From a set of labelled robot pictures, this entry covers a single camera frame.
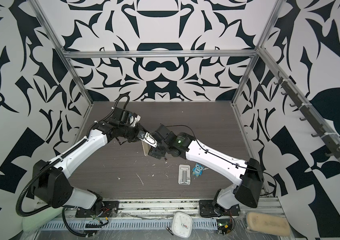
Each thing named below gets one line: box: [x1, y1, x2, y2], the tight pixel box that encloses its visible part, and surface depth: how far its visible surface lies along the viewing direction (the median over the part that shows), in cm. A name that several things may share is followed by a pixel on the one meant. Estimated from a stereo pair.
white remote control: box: [141, 140, 152, 156], surface depth 74 cm
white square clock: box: [171, 212, 193, 238], surface depth 69 cm
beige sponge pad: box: [246, 212, 291, 236], surface depth 69 cm
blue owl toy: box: [192, 163, 205, 178], surface depth 87 cm
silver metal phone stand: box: [178, 164, 191, 185], surface depth 86 cm
